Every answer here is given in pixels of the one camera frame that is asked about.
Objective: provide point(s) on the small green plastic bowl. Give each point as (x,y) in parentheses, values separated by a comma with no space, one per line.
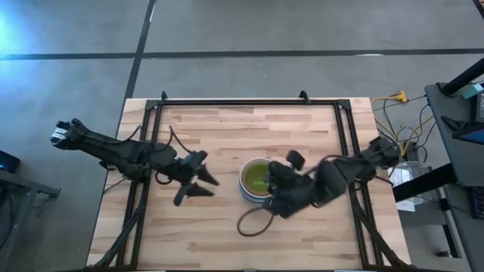
(255,177)

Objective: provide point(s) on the dark grey desk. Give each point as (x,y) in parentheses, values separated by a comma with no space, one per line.
(465,166)

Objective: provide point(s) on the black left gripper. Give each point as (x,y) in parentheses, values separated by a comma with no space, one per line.
(187,166)

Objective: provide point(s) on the black pole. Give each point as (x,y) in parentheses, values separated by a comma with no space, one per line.
(463,77)

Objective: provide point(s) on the grey metal cart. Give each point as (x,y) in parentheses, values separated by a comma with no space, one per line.
(26,183)

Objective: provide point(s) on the tablet with blue screen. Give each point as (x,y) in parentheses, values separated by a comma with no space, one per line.
(472,135)

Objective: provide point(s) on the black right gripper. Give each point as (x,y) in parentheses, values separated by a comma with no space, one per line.
(291,189)

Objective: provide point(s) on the black aluminium table frame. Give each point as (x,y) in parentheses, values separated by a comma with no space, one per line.
(246,102)

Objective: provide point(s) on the white paper box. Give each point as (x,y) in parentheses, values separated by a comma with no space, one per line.
(397,177)

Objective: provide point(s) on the dark keyboard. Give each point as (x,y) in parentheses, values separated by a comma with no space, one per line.
(478,204)

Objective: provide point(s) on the black wedge stand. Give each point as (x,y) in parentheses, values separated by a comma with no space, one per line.
(452,122)

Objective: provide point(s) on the black box with blue light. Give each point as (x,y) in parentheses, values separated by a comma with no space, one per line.
(7,162)

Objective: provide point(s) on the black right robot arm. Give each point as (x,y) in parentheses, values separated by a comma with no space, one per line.
(332,179)

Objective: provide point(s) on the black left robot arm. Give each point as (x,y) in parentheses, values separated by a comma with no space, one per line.
(113,151)

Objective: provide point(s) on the large teal bowl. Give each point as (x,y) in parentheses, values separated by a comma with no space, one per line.
(247,195)

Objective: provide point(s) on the large white bowl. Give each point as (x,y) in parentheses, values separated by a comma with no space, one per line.
(242,175)

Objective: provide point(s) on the small teal box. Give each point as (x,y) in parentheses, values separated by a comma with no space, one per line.
(474,91)

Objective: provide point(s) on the white paper sheet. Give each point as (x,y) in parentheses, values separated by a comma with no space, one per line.
(406,206)

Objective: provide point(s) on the black desk leg bar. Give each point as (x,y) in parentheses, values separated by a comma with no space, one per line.
(423,183)

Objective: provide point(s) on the black caster wheel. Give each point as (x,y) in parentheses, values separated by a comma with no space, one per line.
(443,254)

